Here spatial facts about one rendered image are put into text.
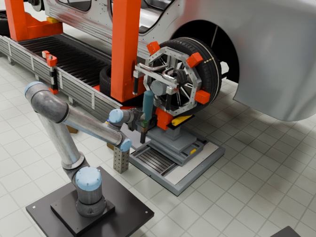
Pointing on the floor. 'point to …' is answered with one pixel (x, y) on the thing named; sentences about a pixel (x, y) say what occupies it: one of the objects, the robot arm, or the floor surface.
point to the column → (121, 160)
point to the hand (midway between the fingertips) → (142, 118)
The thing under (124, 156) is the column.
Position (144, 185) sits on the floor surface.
